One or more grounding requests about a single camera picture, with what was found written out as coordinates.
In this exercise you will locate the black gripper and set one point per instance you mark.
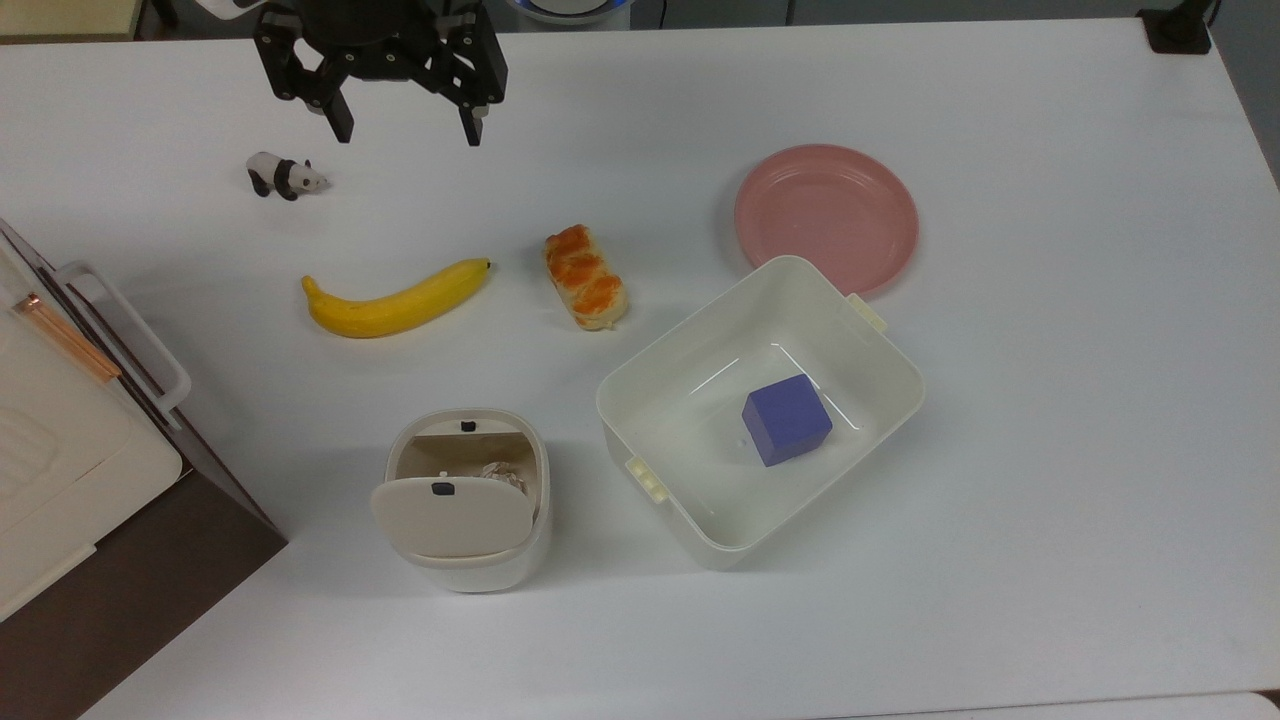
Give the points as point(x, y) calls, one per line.
point(375, 35)

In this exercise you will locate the cream lidded cup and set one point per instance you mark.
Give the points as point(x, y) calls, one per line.
point(450, 520)

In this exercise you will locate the crumpled paper trash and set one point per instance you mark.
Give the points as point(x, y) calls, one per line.
point(503, 477)

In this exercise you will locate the panda figurine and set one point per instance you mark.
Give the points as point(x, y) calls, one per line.
point(280, 175)

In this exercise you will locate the yellow banana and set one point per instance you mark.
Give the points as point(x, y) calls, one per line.
point(390, 305)

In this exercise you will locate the toy bread with orange glaze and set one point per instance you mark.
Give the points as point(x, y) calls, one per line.
point(585, 275)

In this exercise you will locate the pink plastic plate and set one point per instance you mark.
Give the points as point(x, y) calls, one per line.
point(825, 210)

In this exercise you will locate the cream cabinet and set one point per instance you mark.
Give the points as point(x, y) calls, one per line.
point(60, 460)

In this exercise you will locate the white plastic storage bin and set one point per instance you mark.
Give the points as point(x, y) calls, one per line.
point(690, 480)

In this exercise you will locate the blue cube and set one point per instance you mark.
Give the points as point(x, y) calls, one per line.
point(787, 420)

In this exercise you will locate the dark brown drawer box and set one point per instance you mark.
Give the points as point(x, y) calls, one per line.
point(150, 560)

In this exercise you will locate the black square mount base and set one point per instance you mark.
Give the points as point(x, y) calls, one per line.
point(1178, 30)

